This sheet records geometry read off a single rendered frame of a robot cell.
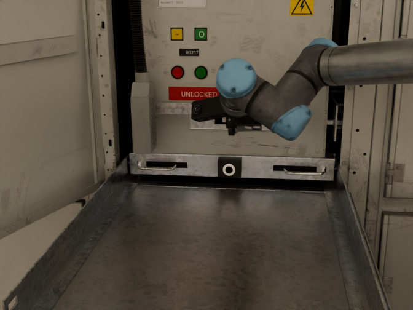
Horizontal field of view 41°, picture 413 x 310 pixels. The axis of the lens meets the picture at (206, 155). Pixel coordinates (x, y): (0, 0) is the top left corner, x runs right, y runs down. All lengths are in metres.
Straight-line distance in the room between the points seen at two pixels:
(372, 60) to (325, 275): 0.39
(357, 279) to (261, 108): 0.36
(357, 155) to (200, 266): 0.55
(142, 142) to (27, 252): 0.50
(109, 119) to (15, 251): 0.48
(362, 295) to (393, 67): 0.39
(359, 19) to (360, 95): 0.18
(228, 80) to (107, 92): 0.47
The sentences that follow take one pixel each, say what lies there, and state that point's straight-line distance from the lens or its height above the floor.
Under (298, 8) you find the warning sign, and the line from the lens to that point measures 1.40.
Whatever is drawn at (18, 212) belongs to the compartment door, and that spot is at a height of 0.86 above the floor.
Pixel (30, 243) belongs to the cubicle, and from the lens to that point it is 1.65.
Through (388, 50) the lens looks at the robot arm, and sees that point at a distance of 0.99.
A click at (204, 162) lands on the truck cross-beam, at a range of 1.47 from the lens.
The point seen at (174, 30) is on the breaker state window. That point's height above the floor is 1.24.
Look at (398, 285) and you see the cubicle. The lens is 1.58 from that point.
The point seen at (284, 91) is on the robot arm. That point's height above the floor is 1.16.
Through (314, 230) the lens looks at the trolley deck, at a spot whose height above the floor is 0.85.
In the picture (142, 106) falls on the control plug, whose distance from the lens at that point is 1.36.
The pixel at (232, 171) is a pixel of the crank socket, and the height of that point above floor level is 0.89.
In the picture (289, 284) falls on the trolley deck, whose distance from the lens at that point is 1.03.
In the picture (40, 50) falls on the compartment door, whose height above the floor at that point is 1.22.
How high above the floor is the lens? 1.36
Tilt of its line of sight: 17 degrees down
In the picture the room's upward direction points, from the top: straight up
